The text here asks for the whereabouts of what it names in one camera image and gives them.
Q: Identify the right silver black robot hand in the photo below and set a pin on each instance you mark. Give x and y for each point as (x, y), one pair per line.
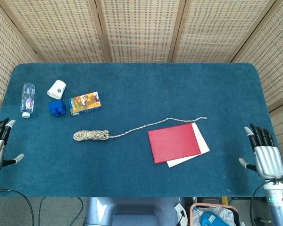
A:
(268, 160)

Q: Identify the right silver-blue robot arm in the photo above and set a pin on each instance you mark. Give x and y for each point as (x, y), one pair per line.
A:
(279, 204)

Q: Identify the clear plastic water bottle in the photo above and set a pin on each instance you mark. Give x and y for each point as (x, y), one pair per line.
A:
(27, 99)

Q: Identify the white paper sheet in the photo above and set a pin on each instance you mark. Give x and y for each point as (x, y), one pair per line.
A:
(202, 143)

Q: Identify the white cloth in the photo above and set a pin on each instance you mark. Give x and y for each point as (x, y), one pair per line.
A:
(224, 214)

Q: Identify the blue toy building block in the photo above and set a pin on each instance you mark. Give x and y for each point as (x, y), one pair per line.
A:
(57, 108)

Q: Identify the blue plastic bottle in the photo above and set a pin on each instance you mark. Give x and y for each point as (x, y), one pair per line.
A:
(208, 219)

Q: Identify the white paper cup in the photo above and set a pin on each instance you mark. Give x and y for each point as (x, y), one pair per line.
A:
(56, 90)

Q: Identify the pink plastic basket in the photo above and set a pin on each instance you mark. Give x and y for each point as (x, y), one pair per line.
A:
(192, 213)

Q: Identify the red folder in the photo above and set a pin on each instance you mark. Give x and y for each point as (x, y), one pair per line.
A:
(173, 143)

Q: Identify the orange blue carton box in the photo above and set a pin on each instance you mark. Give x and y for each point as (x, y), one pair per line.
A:
(85, 103)

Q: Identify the blue carpet table cover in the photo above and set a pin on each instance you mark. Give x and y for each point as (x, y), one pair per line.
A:
(132, 169)

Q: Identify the grey-blue robot torso base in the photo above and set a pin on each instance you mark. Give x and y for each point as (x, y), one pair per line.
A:
(132, 212)

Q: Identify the woven wooden folding screen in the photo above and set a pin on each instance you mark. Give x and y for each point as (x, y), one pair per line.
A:
(141, 30)

